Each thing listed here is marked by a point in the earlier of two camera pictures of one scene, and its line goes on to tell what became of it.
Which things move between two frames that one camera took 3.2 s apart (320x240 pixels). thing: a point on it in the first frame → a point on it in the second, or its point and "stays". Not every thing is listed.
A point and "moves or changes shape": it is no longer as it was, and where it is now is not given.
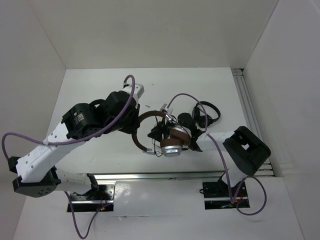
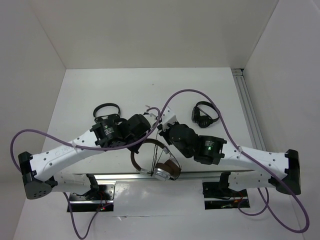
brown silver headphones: (180, 137) moves or changes shape
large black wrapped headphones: (204, 121) stays
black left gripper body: (128, 123) → (133, 139)
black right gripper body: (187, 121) → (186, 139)
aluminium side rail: (266, 170) stays
